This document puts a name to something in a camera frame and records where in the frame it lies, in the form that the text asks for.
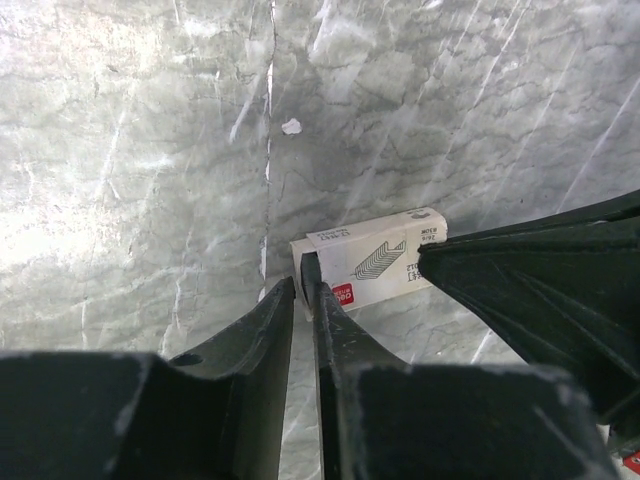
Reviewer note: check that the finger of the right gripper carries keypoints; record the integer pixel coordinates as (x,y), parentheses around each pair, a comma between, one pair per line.
(561,290)

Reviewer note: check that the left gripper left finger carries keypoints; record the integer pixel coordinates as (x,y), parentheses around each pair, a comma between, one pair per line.
(235,412)

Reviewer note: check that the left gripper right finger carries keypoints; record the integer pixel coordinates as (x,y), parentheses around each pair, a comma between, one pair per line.
(364,394)

